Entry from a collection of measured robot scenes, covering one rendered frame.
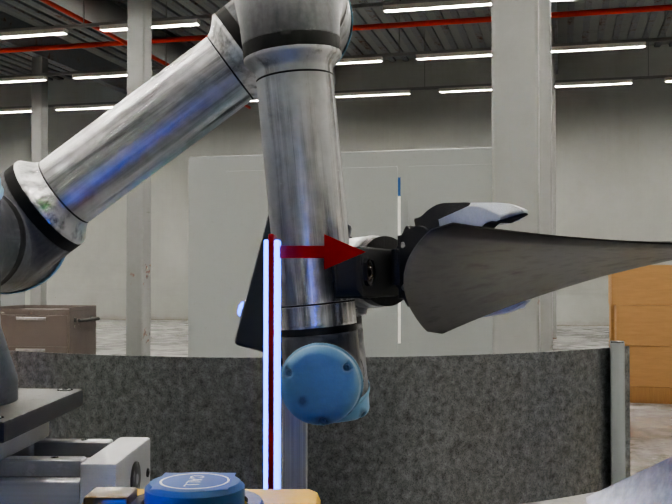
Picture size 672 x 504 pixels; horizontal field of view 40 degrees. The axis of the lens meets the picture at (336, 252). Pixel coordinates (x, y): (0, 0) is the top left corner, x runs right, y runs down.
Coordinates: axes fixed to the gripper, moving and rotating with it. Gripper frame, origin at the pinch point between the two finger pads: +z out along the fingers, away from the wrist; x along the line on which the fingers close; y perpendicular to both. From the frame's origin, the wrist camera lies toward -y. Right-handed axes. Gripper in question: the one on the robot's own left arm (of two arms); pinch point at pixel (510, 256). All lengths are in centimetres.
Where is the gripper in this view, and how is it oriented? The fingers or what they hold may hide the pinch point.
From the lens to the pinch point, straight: 78.3
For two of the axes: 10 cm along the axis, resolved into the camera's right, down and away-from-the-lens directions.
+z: 5.9, -0.8, -8.0
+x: 0.1, 10.0, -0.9
